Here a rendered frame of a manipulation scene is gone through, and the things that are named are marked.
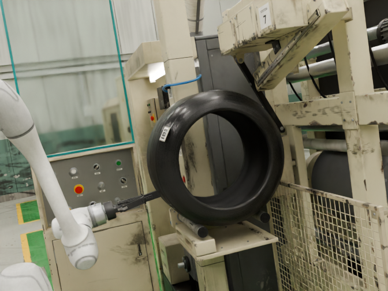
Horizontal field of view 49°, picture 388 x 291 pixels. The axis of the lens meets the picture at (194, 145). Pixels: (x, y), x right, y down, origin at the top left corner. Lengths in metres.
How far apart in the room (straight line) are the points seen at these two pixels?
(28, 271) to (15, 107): 0.51
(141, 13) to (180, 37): 9.53
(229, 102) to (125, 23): 9.79
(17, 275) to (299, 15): 1.27
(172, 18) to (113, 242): 1.21
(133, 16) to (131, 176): 9.36
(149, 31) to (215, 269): 9.77
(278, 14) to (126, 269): 1.55
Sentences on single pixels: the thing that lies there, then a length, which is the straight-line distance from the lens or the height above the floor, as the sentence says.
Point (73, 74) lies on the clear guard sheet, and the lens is 2.38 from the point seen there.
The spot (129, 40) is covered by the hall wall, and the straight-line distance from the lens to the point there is 11.40.
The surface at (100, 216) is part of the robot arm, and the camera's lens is 1.77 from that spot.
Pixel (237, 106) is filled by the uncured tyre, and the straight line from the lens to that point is 1.77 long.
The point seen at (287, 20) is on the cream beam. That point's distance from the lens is 1.65.
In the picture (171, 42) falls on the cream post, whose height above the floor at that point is 1.73.
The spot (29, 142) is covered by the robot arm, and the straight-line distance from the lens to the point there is 1.54.
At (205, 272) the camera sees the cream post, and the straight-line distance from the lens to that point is 2.25.
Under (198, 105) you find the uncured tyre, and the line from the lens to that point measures 1.73.
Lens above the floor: 1.40
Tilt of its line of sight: 5 degrees down
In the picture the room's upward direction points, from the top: 9 degrees counter-clockwise
